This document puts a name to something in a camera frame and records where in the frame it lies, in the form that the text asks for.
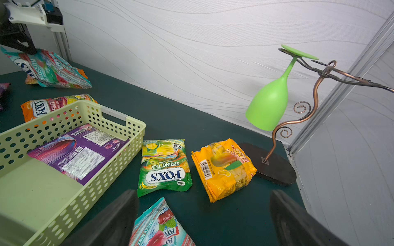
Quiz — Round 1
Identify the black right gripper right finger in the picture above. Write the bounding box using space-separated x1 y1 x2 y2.
269 190 347 246

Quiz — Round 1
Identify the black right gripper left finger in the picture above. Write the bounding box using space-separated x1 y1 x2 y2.
62 190 139 246

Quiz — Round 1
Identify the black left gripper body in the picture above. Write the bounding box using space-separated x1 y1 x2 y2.
1 1 37 55

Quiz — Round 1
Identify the teal candy bag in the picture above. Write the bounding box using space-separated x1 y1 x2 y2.
1 47 92 89

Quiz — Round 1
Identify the pale green plastic basket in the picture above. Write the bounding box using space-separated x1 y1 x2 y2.
1 100 146 246

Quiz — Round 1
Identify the green Fox's spring tea bag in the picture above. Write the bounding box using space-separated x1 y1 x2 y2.
137 139 193 197

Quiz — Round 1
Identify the orange pink Fox's fruits bag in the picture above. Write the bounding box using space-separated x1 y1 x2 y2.
21 94 97 122

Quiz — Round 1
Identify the yellow candy bag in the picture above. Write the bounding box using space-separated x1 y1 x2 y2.
191 138 257 203

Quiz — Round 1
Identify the teal Fox's mint bag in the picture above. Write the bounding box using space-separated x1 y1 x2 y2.
129 197 195 246

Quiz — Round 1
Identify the pink purple candy bag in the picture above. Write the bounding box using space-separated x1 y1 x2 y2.
0 83 12 111

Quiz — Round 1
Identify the green plastic wine glass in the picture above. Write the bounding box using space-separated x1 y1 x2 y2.
245 45 319 131

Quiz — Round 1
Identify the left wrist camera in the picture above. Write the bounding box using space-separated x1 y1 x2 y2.
3 2 65 32

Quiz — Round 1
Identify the bronze wire glass stand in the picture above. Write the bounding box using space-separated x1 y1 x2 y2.
240 58 394 187

